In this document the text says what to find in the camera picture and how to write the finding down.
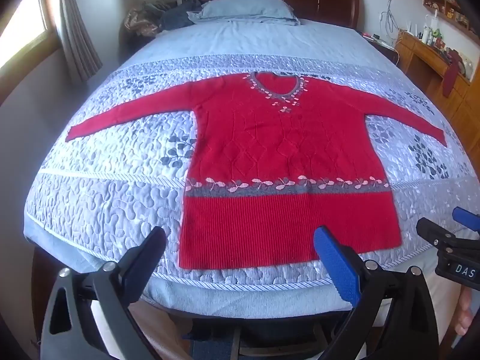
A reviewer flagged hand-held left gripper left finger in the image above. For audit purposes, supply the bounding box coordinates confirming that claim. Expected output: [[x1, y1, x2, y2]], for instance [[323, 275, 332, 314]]
[[39, 226, 167, 360]]

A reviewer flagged light blue pillow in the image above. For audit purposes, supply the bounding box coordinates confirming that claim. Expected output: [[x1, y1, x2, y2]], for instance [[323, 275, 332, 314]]
[[187, 0, 301, 27]]

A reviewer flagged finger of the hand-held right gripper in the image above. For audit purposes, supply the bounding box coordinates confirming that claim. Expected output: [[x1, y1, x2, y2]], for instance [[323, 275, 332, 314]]
[[416, 217, 466, 251], [452, 207, 480, 233]]

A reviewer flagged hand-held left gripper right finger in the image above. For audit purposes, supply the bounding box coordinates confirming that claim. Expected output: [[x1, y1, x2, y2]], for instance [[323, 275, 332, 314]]
[[313, 226, 441, 360]]

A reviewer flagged wooden desk cabinet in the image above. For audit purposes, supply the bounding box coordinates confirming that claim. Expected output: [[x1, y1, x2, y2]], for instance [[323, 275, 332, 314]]
[[394, 30, 480, 147]]

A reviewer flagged grey curtain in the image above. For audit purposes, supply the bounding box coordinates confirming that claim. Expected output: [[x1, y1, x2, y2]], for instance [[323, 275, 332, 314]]
[[50, 0, 104, 83]]

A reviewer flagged dark red hanging cloth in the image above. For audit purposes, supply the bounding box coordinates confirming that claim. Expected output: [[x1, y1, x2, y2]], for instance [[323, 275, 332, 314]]
[[442, 49, 466, 97]]

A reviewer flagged person's right hand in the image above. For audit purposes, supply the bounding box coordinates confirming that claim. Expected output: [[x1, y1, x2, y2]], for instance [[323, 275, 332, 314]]
[[454, 289, 474, 336]]

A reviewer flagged brown patterned cloth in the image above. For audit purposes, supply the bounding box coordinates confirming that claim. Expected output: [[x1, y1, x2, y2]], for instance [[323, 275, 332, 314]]
[[124, 2, 166, 38]]

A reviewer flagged wooden framed window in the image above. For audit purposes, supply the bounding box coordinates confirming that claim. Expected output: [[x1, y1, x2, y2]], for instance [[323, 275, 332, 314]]
[[0, 0, 61, 91]]

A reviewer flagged quilted blue-grey bedspread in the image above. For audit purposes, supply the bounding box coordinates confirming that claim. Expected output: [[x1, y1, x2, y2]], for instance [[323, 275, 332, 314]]
[[23, 19, 479, 317]]

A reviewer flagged red knit sweater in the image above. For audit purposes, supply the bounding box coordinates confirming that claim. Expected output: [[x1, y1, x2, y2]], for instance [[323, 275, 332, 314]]
[[65, 71, 449, 271]]

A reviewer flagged dark bedside table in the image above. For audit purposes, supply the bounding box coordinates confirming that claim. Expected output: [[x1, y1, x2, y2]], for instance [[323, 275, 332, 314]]
[[362, 32, 400, 64]]

